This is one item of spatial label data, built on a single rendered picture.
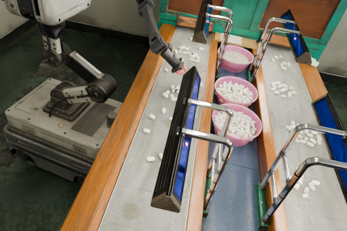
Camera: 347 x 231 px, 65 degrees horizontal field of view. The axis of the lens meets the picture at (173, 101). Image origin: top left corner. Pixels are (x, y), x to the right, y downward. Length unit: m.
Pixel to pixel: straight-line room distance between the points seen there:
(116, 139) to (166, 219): 0.41
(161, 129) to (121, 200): 0.41
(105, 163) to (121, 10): 2.53
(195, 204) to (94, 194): 0.39
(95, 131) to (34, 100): 0.49
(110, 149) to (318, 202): 0.92
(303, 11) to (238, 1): 0.49
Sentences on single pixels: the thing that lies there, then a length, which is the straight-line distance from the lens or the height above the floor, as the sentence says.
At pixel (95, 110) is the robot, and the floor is 0.47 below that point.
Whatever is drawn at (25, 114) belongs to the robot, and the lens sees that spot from 1.89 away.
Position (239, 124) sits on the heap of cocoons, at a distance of 1.52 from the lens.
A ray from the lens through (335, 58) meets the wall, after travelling 3.71.
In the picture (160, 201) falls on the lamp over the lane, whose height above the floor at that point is 1.08.
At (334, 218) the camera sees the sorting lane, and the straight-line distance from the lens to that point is 1.37.
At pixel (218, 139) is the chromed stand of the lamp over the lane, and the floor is 1.12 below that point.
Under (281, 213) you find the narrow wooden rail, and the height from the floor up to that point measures 0.76.
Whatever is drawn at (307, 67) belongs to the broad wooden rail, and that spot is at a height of 0.76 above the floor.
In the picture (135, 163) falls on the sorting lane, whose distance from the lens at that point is 1.22.
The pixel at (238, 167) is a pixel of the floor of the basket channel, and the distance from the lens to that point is 1.39.
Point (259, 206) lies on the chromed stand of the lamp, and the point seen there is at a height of 0.71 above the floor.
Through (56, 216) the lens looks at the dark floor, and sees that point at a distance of 1.97.
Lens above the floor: 1.72
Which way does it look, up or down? 40 degrees down
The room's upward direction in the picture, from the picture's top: 10 degrees clockwise
